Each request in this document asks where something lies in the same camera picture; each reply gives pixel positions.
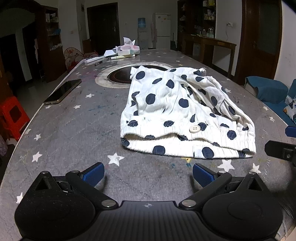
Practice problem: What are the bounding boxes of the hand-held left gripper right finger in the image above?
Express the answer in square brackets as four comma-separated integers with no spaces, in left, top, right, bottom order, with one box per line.
[179,163,269,210]

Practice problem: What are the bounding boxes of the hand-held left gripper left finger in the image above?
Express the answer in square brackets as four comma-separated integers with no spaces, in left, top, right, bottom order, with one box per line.
[28,162,118,209]

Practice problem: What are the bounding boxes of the white polka dot pants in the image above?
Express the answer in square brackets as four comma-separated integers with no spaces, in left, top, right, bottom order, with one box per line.
[120,65,257,159]

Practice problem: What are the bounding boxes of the patterned cushion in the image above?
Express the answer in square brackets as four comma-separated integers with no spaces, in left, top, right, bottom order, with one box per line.
[283,95,296,122]

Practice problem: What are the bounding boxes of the grey star-printed table cover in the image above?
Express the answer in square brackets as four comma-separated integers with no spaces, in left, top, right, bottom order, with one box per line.
[0,49,296,241]

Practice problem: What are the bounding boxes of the blue sofa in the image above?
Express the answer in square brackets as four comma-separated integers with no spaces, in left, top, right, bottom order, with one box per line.
[245,76,296,127]

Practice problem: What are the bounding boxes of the dark smartphone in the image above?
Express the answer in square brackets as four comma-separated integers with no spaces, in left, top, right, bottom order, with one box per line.
[43,79,82,105]

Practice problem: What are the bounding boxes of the wooden door with glass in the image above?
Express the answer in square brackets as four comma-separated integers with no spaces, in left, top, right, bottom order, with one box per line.
[235,0,282,86]

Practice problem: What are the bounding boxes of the red plastic stool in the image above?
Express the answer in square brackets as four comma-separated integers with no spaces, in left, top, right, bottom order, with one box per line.
[0,96,30,141]

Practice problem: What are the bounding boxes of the round black induction hob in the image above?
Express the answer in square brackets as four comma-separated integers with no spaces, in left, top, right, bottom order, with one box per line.
[95,62,170,88]

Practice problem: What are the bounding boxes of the white flat box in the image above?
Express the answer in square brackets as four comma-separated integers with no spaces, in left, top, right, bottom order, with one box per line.
[84,56,107,64]

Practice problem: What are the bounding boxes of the dark wooden side desk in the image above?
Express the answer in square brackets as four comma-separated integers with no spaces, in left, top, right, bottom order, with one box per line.
[179,32,237,77]

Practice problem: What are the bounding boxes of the round floor fan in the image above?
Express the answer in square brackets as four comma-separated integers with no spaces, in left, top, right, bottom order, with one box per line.
[63,47,85,70]

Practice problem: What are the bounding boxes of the pale yellow flat box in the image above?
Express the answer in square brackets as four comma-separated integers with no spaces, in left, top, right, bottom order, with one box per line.
[110,54,136,60]

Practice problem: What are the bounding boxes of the white paper sheet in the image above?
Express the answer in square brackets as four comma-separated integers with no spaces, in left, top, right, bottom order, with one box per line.
[105,47,122,57]

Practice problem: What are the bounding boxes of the crumpled tissue paper pile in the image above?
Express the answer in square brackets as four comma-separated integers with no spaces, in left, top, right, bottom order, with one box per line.
[115,37,140,57]

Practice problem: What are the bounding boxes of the dark wooden shelf unit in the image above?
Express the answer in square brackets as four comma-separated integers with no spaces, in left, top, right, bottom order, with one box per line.
[37,6,67,82]

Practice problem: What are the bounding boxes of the white water dispenser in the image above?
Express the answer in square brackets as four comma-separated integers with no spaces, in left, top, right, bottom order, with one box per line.
[138,29,148,49]

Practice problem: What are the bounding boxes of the dark wooden door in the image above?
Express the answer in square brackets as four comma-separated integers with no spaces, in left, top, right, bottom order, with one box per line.
[87,3,121,55]

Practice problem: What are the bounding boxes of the white refrigerator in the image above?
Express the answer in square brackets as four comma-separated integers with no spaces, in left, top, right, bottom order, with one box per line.
[152,13,171,49]

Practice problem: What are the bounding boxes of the wooden wall cabinet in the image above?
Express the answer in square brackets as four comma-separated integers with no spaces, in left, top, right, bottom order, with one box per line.
[177,0,216,39]

